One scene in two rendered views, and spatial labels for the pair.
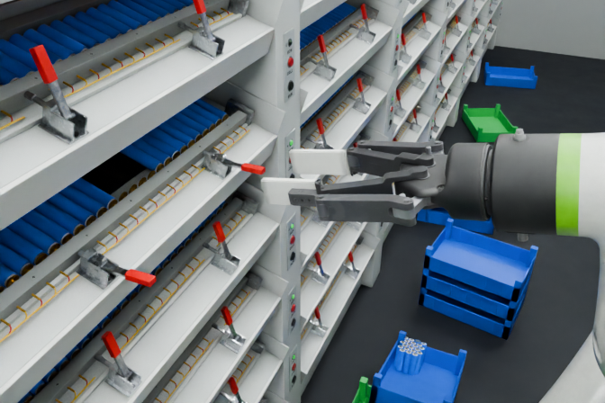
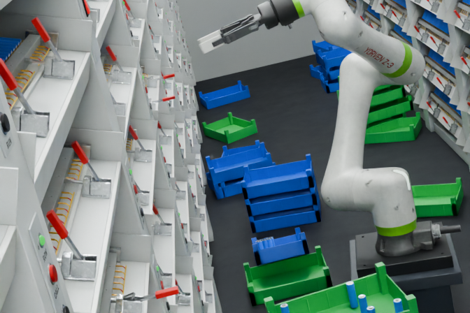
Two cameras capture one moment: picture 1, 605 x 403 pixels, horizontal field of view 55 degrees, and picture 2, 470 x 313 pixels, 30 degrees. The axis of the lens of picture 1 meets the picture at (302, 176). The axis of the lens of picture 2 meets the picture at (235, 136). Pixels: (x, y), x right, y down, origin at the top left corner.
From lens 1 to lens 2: 1.99 m
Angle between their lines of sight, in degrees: 26
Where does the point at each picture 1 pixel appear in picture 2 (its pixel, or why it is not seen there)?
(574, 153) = not seen: outside the picture
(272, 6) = (141, 8)
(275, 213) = (169, 124)
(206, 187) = (153, 90)
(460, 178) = (265, 11)
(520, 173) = (280, 0)
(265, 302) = (180, 184)
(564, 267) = not seen: hidden behind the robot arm
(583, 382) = (344, 111)
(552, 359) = (353, 216)
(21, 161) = not seen: hidden behind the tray
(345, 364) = (226, 276)
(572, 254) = not seen: hidden behind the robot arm
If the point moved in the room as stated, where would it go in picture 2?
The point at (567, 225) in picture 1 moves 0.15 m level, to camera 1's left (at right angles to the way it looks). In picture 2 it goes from (299, 10) to (254, 24)
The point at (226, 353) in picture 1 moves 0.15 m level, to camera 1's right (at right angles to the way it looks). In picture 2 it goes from (180, 200) to (221, 184)
